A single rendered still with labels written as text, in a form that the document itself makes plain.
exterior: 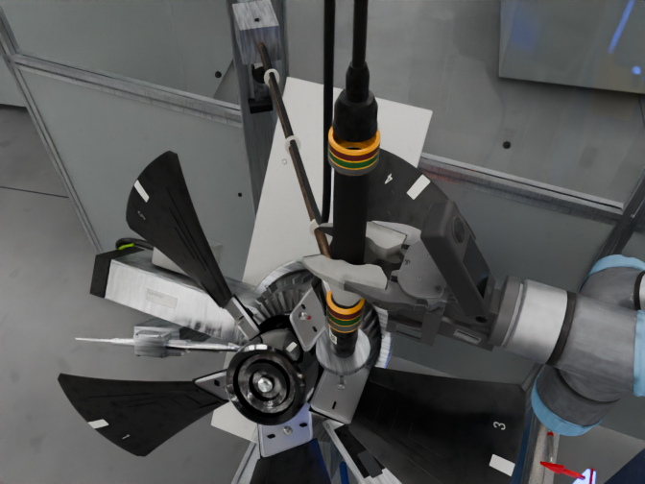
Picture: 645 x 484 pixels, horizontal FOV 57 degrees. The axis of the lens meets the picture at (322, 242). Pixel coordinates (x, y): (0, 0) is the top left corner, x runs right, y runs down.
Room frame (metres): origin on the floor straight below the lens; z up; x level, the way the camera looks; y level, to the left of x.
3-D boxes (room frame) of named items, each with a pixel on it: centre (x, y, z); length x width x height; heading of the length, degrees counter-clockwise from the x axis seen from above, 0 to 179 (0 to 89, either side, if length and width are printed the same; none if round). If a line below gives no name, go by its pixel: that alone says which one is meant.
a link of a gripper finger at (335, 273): (0.35, -0.02, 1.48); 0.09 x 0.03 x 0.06; 79
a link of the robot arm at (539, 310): (0.32, -0.21, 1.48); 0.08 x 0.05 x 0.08; 159
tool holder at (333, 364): (0.39, -0.02, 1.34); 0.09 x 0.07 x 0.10; 14
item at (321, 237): (0.68, 0.05, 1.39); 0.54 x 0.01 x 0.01; 14
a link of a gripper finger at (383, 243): (0.41, -0.04, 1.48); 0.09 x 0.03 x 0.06; 59
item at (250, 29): (0.99, 0.12, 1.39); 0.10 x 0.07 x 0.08; 14
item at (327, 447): (0.39, 0.00, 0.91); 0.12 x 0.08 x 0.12; 159
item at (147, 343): (0.52, 0.29, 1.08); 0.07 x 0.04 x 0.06; 79
